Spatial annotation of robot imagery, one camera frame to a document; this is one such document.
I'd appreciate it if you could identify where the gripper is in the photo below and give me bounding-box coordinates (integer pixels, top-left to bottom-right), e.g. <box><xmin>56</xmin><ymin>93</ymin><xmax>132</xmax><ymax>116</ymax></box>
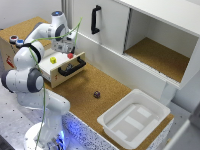
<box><xmin>51</xmin><ymin>35</ymin><xmax>77</xmax><ymax>55</ymax></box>

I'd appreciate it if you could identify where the yellow block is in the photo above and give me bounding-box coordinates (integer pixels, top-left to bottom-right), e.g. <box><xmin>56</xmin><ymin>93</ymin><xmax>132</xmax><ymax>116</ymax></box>
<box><xmin>49</xmin><ymin>56</ymin><xmax>57</xmax><ymax>65</ymax></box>

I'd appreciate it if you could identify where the wooden drawer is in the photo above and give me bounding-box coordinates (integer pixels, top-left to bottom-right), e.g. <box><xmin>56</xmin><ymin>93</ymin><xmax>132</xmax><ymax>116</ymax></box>
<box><xmin>37</xmin><ymin>49</ymin><xmax>87</xmax><ymax>89</ymax></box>

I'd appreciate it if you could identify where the wooden drawer box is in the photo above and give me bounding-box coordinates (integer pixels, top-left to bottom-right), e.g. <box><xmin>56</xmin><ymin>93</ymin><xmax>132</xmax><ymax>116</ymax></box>
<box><xmin>0</xmin><ymin>16</ymin><xmax>55</xmax><ymax>72</ymax></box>

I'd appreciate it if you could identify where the purple block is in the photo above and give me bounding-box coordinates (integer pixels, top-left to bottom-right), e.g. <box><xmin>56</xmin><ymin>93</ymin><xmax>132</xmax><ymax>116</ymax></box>
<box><xmin>93</xmin><ymin>90</ymin><xmax>101</xmax><ymax>99</ymax></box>

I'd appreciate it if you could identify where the blue button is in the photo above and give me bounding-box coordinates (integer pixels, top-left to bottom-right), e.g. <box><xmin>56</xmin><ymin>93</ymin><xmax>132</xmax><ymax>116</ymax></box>
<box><xmin>15</xmin><ymin>38</ymin><xmax>25</xmax><ymax>48</ymax></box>

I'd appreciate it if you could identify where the red button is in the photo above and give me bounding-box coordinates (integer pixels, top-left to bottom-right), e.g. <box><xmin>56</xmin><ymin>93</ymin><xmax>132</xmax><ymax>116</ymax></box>
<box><xmin>9</xmin><ymin>34</ymin><xmax>19</xmax><ymax>44</ymax></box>

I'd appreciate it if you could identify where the white sliding door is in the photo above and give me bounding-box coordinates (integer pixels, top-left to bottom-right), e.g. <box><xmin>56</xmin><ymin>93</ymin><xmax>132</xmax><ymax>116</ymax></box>
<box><xmin>72</xmin><ymin>0</ymin><xmax>131</xmax><ymax>56</ymax></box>

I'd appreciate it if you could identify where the white cabinet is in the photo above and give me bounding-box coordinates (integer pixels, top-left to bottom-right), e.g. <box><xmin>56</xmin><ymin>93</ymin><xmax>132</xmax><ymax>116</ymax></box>
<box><xmin>71</xmin><ymin>0</ymin><xmax>200</xmax><ymax>108</ymax></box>

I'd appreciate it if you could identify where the white plastic box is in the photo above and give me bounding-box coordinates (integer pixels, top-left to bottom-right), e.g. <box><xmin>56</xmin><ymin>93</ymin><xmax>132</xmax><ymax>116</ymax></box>
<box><xmin>96</xmin><ymin>88</ymin><xmax>172</xmax><ymax>150</ymax></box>

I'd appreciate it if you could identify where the black drawer handle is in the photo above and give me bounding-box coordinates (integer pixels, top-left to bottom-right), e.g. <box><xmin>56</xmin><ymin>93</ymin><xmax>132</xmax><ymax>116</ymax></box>
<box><xmin>57</xmin><ymin>56</ymin><xmax>87</xmax><ymax>77</ymax></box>

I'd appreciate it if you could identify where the black door handle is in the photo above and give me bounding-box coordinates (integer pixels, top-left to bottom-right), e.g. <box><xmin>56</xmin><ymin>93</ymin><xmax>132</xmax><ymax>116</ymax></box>
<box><xmin>90</xmin><ymin>4</ymin><xmax>102</xmax><ymax>35</ymax></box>

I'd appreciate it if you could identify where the green cable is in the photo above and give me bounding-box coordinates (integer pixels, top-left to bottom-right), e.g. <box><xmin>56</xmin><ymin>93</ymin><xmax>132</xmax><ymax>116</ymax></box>
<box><xmin>27</xmin><ymin>17</ymin><xmax>84</xmax><ymax>150</ymax></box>

